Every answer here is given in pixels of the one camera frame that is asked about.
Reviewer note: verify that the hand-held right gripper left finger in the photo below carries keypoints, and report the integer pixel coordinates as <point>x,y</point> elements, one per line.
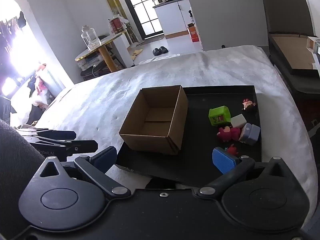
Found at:
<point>105,158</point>

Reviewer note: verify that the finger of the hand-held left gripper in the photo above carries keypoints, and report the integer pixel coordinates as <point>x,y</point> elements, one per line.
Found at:
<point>55,133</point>
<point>80,146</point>

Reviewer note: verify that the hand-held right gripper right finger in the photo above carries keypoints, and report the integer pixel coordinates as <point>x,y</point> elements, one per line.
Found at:
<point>223,161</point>

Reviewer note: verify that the small red toy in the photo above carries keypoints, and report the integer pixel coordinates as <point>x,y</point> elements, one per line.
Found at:
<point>232,150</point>

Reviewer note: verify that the pink pig toy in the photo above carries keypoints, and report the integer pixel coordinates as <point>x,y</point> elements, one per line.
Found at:
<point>227,133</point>

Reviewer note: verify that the lavender and white box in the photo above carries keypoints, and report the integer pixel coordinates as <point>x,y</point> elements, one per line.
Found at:
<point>250,133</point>

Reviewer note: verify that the black tray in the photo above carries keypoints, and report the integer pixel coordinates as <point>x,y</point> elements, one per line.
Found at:
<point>195,135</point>

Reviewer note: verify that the white charger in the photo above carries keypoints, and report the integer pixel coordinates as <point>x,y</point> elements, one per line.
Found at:
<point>238,121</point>

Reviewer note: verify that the green cube toy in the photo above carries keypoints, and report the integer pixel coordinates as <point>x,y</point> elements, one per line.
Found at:
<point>218,116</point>

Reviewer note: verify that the brown cardboard box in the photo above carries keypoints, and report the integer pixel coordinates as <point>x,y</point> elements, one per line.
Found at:
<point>155,140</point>

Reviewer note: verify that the pile of clothes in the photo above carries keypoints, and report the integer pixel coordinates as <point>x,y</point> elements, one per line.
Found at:
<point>40,87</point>

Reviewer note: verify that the brown-haired doll figurine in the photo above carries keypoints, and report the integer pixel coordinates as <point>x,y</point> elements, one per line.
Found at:
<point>248,105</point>

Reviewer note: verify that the stack of boxes under table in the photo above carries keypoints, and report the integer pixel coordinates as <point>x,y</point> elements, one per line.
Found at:
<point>88,63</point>

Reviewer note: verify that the clear glass jar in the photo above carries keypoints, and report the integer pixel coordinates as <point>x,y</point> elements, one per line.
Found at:
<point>90,37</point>

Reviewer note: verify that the round gold-edged table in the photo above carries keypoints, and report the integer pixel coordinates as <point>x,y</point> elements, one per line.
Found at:
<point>105,41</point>

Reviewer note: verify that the small white cabinet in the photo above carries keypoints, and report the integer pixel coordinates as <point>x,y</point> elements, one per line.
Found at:
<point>123,50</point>

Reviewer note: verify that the black slipper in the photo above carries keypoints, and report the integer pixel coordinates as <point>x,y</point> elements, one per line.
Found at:
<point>163,49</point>
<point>157,51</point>

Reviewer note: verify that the red tin can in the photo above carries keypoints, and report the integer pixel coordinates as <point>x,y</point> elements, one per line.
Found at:
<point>117,25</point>

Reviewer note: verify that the black flat box lid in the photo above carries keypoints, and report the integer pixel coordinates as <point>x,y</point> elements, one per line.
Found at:
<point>290,52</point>

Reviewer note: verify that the grey door mat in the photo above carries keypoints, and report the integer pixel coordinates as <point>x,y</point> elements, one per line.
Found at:
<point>153,39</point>

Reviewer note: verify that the orange cardboard box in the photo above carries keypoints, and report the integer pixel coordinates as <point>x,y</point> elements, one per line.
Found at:
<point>193,33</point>

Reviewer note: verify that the black glass-paned door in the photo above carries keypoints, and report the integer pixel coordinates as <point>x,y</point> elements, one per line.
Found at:
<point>147,27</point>

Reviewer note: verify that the white kitchen cabinet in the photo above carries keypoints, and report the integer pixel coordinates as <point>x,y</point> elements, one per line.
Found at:
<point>170,17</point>

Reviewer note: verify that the silver cooking pot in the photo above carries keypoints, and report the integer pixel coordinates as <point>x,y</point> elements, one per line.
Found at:
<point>160,0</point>

